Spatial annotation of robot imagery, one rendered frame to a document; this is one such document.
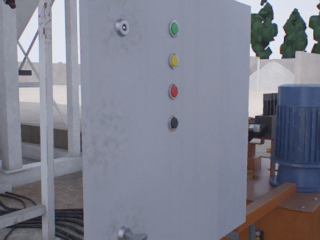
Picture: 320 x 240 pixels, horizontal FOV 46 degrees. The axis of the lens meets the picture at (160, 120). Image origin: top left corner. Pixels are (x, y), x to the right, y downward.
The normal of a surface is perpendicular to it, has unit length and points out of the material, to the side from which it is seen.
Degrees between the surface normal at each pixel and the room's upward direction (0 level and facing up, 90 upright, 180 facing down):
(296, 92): 90
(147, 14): 90
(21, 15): 110
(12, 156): 90
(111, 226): 90
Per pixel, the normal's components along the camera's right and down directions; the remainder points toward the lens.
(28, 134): -0.62, 0.08
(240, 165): 0.79, 0.07
